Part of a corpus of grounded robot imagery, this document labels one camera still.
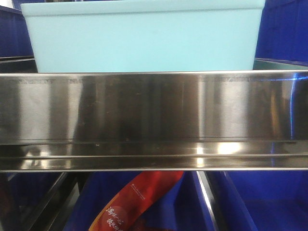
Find light blue plastic bin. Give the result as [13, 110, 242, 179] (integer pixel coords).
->
[21, 0, 265, 73]

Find dark blue bin lower middle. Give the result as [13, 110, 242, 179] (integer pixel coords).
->
[64, 171, 215, 231]

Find dark blue bin lower right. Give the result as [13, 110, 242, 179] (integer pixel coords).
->
[211, 171, 308, 231]

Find dark blue bin lower left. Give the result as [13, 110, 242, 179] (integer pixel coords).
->
[4, 172, 60, 218]

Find dark blue bin upper left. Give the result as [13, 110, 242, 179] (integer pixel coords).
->
[0, 0, 33, 58]

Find stainless steel shelf rack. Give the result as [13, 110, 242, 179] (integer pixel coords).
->
[0, 58, 308, 231]

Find red snack package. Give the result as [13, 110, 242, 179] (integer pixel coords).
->
[89, 171, 184, 231]

